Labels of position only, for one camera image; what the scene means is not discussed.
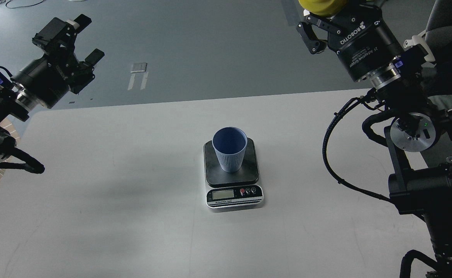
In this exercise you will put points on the yellow squeeze bottle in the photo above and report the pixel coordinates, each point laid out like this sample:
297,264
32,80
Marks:
323,8

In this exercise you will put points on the grey office chair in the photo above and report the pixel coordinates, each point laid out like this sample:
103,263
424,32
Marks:
437,81

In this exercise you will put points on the digital kitchen scale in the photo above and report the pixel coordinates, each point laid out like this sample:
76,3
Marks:
238,190

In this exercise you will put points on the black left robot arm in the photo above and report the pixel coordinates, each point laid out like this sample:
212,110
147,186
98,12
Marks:
11,157

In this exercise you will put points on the silver floor plate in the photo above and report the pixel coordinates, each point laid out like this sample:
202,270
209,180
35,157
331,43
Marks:
139,67

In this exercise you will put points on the blue ribbed cup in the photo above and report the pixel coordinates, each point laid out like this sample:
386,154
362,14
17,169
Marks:
230,145

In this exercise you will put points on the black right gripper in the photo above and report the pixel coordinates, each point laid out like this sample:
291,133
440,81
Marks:
361,42

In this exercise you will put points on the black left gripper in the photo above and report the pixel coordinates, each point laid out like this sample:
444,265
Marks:
46,80

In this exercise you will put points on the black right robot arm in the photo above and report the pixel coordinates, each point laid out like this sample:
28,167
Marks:
412,96

